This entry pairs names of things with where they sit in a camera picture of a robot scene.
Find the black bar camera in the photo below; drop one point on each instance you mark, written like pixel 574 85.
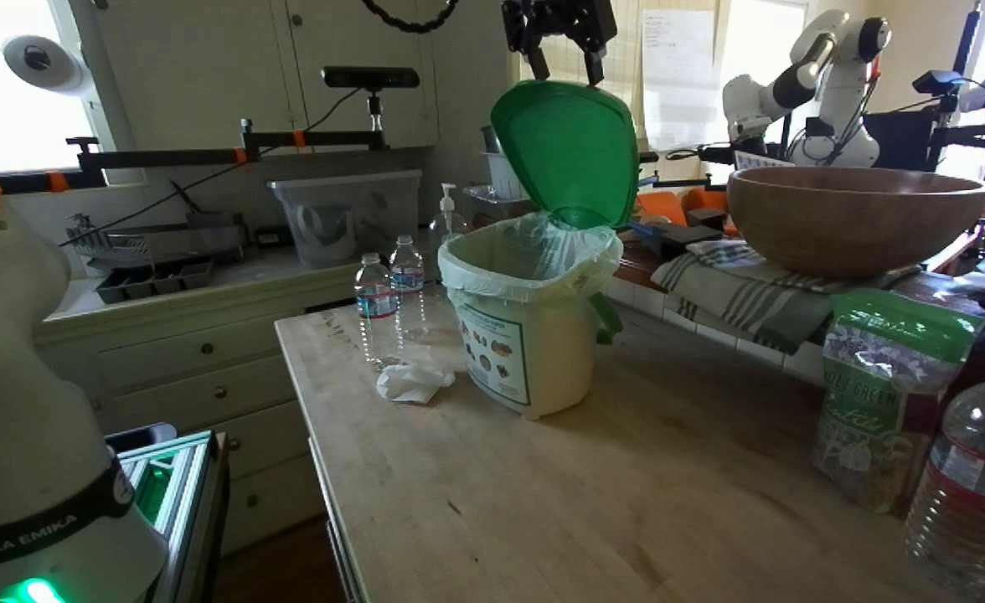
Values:
pixel 371 79

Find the cream drawer cabinet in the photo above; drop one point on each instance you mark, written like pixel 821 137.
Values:
pixel 193 380

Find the wooden bowl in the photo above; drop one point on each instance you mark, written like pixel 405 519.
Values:
pixel 848 221

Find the green bin lid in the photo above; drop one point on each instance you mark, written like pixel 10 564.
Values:
pixel 563 153

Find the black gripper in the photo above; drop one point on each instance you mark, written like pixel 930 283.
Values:
pixel 559 21

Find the small clear water bottle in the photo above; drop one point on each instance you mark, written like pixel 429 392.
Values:
pixel 375 313
pixel 410 286

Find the clear plastic tub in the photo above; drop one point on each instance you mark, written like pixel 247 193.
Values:
pixel 347 219

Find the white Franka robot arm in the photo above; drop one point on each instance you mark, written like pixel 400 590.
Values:
pixel 23 389

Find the pale green bin liner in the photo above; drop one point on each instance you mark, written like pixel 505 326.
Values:
pixel 513 268

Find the round white lamp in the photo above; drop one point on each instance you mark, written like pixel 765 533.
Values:
pixel 41 60

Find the clear pump bottle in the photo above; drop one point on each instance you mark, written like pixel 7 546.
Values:
pixel 447 219

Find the green white snack bag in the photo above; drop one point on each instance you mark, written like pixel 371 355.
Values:
pixel 890 380

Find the white paper sheet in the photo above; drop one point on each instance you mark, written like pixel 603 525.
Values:
pixel 678 79

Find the crumpled white tissue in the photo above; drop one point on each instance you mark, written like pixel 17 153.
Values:
pixel 413 382

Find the white compost bin body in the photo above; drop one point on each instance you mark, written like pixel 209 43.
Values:
pixel 537 362

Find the striped folded cloth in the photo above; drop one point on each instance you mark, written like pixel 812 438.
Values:
pixel 745 304

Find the orange object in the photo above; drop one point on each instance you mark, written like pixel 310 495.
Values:
pixel 678 207

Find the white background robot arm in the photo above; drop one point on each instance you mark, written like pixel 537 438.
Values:
pixel 839 79

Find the grey metal dish rack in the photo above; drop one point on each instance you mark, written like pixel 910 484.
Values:
pixel 157 252

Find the large clear water bottle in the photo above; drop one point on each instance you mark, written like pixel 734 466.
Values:
pixel 973 491

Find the black mounting rail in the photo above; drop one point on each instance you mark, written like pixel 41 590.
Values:
pixel 212 155

